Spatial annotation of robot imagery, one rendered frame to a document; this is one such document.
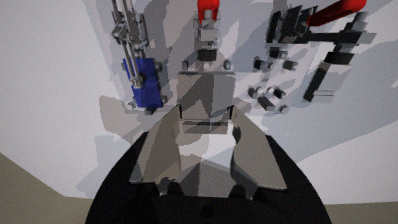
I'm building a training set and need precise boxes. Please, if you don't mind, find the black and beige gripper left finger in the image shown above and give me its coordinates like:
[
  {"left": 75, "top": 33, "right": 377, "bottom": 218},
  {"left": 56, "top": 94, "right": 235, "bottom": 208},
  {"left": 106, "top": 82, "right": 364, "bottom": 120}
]
[{"left": 85, "top": 104, "right": 182, "bottom": 224}]

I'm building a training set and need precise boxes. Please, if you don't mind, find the dark blue flat plate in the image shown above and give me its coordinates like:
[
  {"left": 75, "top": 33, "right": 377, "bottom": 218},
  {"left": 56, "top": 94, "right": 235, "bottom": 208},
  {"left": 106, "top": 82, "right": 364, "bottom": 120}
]
[{"left": 123, "top": 58, "right": 164, "bottom": 108}]

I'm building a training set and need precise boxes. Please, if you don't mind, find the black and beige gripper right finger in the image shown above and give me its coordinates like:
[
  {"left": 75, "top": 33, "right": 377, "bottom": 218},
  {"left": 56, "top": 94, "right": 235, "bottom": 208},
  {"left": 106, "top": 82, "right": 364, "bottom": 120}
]
[{"left": 229, "top": 105, "right": 332, "bottom": 224}]

